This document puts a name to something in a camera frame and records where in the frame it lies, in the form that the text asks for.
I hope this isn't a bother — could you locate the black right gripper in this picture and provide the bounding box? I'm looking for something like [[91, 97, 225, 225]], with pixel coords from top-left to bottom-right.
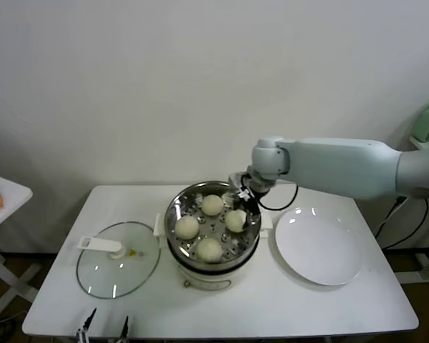
[[222, 171, 269, 229]]

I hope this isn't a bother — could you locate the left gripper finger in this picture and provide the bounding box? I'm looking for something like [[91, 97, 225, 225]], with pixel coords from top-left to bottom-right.
[[116, 315, 130, 343], [77, 307, 98, 343]]

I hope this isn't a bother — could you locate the white steamed baozi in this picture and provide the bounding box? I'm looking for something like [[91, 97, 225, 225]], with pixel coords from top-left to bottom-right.
[[201, 194, 225, 217], [196, 237, 223, 264], [224, 209, 250, 234], [174, 216, 200, 241]]

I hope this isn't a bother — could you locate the stainless steel steamer basket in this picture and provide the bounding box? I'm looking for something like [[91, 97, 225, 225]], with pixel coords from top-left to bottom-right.
[[163, 181, 264, 269]]

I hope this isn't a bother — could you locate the cream electric steamer pot base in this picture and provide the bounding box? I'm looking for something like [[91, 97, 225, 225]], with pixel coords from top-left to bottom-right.
[[152, 212, 275, 292]]

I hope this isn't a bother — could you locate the white round plate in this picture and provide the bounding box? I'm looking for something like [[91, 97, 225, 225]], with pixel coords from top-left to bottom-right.
[[274, 207, 365, 287]]

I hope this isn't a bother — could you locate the black steamer power cable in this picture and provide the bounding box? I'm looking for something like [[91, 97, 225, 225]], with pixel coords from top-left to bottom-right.
[[258, 182, 300, 212]]

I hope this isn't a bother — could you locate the glass lid with white handle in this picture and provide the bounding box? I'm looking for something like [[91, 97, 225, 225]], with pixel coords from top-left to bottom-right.
[[76, 221, 162, 299]]

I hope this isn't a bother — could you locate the black wall socket cable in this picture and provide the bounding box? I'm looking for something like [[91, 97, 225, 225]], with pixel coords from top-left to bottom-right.
[[374, 195, 429, 251]]

